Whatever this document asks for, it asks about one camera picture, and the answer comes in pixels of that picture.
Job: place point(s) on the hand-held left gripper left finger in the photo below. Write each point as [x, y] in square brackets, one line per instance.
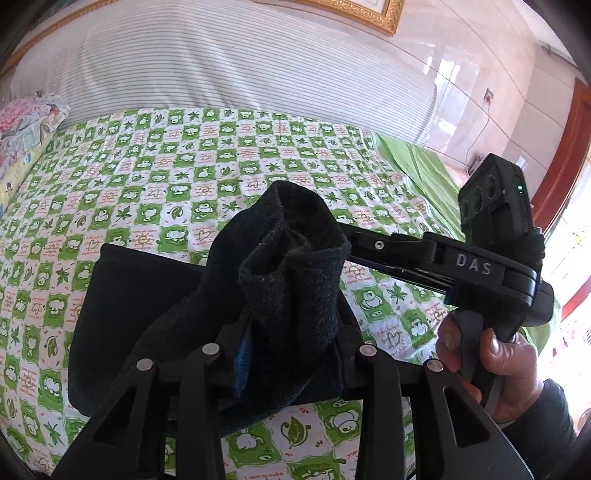
[242, 357]

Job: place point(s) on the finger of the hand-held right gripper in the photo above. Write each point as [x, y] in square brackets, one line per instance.
[392, 249]
[406, 279]

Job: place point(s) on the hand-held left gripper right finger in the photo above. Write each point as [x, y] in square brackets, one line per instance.
[376, 381]

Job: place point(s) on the black pants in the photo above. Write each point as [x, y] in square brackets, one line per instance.
[286, 286]

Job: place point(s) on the person's right forearm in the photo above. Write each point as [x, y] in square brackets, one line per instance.
[549, 434]

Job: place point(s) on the person's right hand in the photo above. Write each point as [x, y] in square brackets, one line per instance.
[508, 360]

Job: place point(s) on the plain green sheet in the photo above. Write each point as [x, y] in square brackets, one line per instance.
[415, 159]

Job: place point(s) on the green printed bed sheet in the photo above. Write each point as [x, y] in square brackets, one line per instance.
[138, 184]

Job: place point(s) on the gold framed picture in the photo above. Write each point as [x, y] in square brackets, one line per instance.
[369, 11]

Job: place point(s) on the striped white headboard cushion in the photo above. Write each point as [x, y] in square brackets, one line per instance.
[231, 60]

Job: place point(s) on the yellow folded blanket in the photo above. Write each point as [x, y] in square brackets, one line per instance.
[14, 177]

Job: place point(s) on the floral folded blanket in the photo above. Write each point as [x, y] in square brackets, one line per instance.
[27, 117]

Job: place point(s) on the wooden door frame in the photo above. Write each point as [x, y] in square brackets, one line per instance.
[568, 152]

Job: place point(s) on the wall socket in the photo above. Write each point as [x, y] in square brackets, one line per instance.
[488, 96]

